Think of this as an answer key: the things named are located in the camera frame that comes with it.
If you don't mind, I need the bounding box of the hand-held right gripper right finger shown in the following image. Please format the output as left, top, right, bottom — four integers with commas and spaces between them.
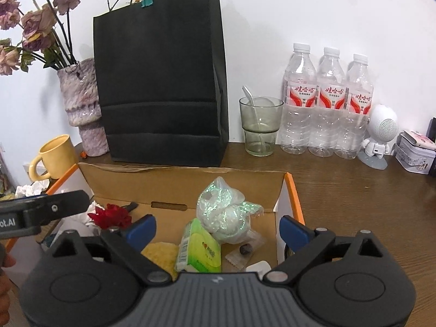
264, 215, 392, 285

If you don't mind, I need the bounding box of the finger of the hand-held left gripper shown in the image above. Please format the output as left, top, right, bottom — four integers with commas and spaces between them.
0, 192, 48, 209
22, 191, 93, 227

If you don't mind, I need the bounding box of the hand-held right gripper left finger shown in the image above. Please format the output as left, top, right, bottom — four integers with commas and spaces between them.
41, 214, 172, 287

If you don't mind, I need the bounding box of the white and tan plush toy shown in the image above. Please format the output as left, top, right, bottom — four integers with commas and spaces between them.
141, 242, 179, 275

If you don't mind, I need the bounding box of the red rose flower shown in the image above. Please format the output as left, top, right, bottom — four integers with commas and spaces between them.
88, 204, 133, 230

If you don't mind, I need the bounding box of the red cardboard box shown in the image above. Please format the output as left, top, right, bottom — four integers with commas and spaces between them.
5, 162, 305, 275

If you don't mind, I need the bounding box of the small white object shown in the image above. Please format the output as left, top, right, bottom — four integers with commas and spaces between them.
245, 261, 271, 279

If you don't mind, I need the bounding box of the clear dark candy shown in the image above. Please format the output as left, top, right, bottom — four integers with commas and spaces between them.
225, 230, 264, 270

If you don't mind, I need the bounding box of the green tissue packet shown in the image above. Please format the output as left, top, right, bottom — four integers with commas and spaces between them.
174, 219, 222, 274

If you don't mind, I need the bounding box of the iridescent glitter shell toy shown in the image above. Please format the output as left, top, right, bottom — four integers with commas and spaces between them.
196, 176, 264, 246

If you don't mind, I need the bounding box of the person's left hand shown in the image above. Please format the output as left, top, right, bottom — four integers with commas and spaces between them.
0, 245, 16, 302

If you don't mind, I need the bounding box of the crumpled white tissue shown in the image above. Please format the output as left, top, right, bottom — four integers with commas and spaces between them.
15, 180, 52, 198

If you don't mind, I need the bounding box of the cluttered storage rack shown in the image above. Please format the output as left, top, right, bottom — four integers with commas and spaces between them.
0, 157, 16, 196

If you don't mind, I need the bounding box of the yellow mug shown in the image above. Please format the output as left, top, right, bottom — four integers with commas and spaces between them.
29, 135, 80, 181

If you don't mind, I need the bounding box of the mottled pink ceramic vase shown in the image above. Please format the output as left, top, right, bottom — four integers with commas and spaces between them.
56, 58, 110, 157

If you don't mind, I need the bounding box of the clear glass cup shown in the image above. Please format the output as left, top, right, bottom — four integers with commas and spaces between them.
239, 96, 284, 157

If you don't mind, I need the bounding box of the clear water bottle red label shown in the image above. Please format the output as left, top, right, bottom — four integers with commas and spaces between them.
280, 43, 319, 155
308, 47, 348, 158
335, 53, 374, 160

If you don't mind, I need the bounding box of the white plastic spoon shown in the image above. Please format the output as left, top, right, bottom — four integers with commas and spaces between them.
243, 86, 268, 150

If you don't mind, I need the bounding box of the white robot speaker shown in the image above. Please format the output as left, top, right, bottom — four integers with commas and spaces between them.
358, 104, 399, 170

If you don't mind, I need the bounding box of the printed tin box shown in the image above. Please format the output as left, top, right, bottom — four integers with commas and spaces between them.
395, 134, 436, 176

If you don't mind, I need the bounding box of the pink and white small case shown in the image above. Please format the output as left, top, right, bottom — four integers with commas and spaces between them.
400, 130, 436, 150

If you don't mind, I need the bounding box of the black paper bag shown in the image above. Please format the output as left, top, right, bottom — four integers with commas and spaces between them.
93, 0, 229, 168

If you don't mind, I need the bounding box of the dried rose bouquet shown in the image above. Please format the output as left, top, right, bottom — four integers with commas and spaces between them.
0, 0, 82, 75

